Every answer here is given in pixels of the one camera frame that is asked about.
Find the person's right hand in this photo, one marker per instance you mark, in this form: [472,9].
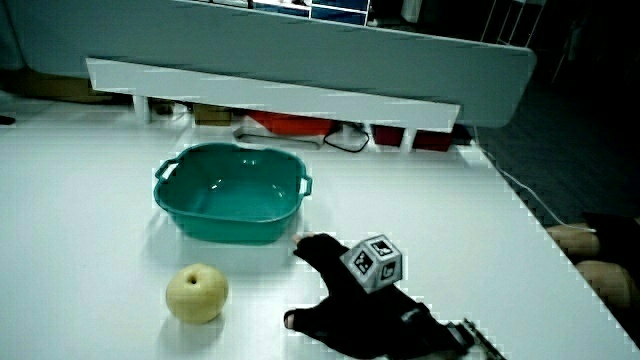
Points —
[352,310]

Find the yellow pear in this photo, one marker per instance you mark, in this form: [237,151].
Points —
[196,295]

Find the white desk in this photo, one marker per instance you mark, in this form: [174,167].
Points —
[430,200]

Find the green plastic basin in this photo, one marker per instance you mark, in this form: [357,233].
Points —
[232,200]

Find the dark red box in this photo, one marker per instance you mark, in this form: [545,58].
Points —
[432,141]
[387,136]

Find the grey flat tray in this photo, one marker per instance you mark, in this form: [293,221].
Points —
[270,137]

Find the red plastic box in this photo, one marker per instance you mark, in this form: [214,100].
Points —
[290,124]

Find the person's leg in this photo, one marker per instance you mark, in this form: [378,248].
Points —
[607,282]
[575,241]

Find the white desktop shelf riser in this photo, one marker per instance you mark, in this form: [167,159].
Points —
[260,92]

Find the small cardboard box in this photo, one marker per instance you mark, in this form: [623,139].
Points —
[212,115]

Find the grey partition panel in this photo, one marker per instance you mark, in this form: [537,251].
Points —
[300,50]

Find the person's black shorts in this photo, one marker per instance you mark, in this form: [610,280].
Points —
[617,237]

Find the blue framed panel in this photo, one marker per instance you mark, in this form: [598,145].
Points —
[332,10]

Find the white metal rack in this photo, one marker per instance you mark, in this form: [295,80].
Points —
[515,22]

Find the large cardboard box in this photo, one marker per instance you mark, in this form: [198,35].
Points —
[60,87]

